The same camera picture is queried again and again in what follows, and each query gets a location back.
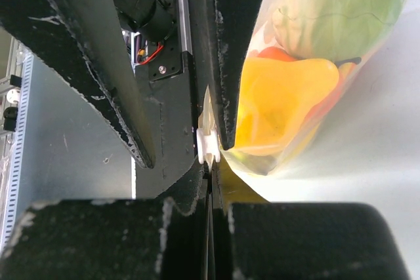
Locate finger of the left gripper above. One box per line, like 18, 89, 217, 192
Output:
1, 0, 156, 169
188, 0, 262, 150

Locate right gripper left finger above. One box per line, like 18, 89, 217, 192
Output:
0, 96, 211, 280

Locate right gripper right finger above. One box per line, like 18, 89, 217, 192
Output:
212, 161, 410, 279

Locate clear zip top bag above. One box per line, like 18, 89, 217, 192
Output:
196, 0, 420, 202

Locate yellow fake bell pepper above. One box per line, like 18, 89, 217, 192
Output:
234, 57, 339, 156

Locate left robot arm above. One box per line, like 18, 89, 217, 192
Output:
1, 0, 262, 168

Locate orange fake fruit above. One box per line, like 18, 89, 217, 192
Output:
257, 47, 297, 62

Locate green fake cabbage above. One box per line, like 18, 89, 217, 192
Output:
271, 0, 404, 62

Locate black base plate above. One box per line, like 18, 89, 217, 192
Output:
134, 0, 192, 82

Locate white slotted cable duct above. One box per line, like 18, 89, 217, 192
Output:
1, 54, 34, 251

